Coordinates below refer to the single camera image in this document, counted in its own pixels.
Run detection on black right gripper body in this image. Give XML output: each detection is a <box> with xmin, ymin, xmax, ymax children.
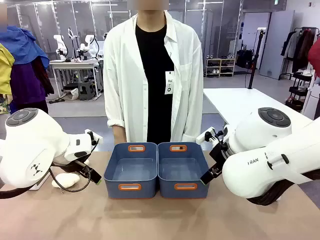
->
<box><xmin>208</xmin><ymin>142</ymin><xmax>230</xmax><ymax>174</ymax></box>

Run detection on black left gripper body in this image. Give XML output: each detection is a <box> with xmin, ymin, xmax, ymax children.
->
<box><xmin>52</xmin><ymin>159</ymin><xmax>89</xmax><ymax>174</ymax></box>

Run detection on person's right forearm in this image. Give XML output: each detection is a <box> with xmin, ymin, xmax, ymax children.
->
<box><xmin>112</xmin><ymin>125</ymin><xmax>128</xmax><ymax>146</ymax></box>

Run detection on large white table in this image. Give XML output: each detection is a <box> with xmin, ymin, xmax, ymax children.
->
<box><xmin>202</xmin><ymin>87</ymin><xmax>315</xmax><ymax>138</ymax></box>

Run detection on white paper bag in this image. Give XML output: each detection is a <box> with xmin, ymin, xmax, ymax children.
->
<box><xmin>66</xmin><ymin>87</ymin><xmax>80</xmax><ymax>101</ymax></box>

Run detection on grey plastic stool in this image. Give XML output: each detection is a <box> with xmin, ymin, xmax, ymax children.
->
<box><xmin>77</xmin><ymin>81</ymin><xmax>96</xmax><ymax>101</ymax></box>

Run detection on wooden shoe rack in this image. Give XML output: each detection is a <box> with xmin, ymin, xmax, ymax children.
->
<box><xmin>205</xmin><ymin>57</ymin><xmax>236</xmax><ymax>78</ymax></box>

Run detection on white name badge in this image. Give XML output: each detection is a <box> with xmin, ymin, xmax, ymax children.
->
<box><xmin>164</xmin><ymin>70</ymin><xmax>175</xmax><ymax>95</ymax></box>

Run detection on person in blue purple clothes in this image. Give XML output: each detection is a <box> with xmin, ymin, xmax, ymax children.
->
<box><xmin>0</xmin><ymin>24</ymin><xmax>55</xmax><ymax>115</ymax></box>

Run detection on black bag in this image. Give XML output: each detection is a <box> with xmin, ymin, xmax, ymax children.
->
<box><xmin>236</xmin><ymin>49</ymin><xmax>256</xmax><ymax>70</ymax></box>

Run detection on white background workbench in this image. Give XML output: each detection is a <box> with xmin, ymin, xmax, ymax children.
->
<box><xmin>49</xmin><ymin>58</ymin><xmax>105</xmax><ymax>100</ymax></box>

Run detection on black light stand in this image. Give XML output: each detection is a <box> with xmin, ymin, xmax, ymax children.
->
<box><xmin>243</xmin><ymin>28</ymin><xmax>266</xmax><ymax>90</ymax></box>

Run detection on black utility cart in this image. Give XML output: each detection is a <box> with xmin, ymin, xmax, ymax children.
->
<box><xmin>284</xmin><ymin>70</ymin><xmax>314</xmax><ymax>113</ymax></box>

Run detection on person in white shirt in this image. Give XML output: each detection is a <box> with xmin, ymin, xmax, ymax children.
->
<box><xmin>102</xmin><ymin>0</ymin><xmax>205</xmax><ymax>152</ymax></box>

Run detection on grey door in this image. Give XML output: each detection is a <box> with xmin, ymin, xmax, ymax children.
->
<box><xmin>259</xmin><ymin>9</ymin><xmax>296</xmax><ymax>81</ymax></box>

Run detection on red garment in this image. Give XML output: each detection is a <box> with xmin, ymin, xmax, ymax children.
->
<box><xmin>307</xmin><ymin>38</ymin><xmax>320</xmax><ymax>79</ymax></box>

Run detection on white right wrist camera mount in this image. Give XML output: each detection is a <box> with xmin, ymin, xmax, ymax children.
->
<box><xmin>196</xmin><ymin>126</ymin><xmax>225</xmax><ymax>145</ymax></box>

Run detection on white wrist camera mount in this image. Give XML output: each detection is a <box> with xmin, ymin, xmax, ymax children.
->
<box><xmin>84</xmin><ymin>128</ymin><xmax>104</xmax><ymax>141</ymax></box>
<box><xmin>196</xmin><ymin>126</ymin><xmax>225</xmax><ymax>145</ymax></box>

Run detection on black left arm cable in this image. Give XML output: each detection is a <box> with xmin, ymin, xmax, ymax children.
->
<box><xmin>0</xmin><ymin>166</ymin><xmax>92</xmax><ymax>200</ymax></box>

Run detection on blue basket orange handles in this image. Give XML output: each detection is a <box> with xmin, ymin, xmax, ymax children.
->
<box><xmin>103</xmin><ymin>141</ymin><xmax>159</xmax><ymax>200</ymax></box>
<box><xmin>157</xmin><ymin>141</ymin><xmax>210</xmax><ymax>200</ymax></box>

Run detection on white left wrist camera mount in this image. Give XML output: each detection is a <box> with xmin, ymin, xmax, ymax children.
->
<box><xmin>84</xmin><ymin>128</ymin><xmax>104</xmax><ymax>141</ymax></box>

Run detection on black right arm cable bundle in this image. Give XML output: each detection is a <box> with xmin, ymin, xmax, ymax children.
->
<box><xmin>246</xmin><ymin>172</ymin><xmax>320</xmax><ymax>207</ymax></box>

